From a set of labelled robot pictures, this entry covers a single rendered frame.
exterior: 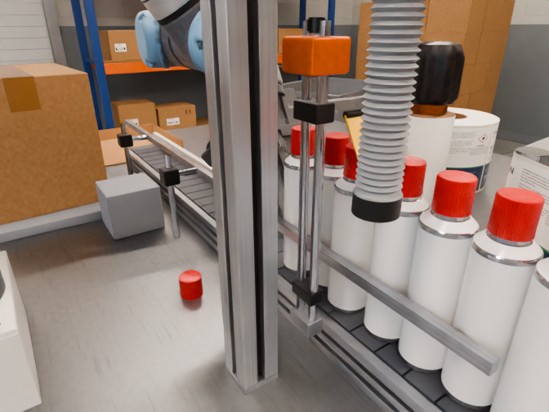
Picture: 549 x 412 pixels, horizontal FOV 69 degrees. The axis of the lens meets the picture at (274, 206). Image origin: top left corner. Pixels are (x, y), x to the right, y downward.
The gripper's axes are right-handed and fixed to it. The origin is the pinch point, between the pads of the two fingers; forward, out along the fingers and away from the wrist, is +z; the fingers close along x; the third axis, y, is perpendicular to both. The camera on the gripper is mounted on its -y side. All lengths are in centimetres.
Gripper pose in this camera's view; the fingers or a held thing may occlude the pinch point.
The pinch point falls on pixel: (285, 222)
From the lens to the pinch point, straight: 60.0
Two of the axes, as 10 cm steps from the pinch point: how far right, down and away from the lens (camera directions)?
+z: 2.8, 9.6, -0.2
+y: 8.3, -2.3, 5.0
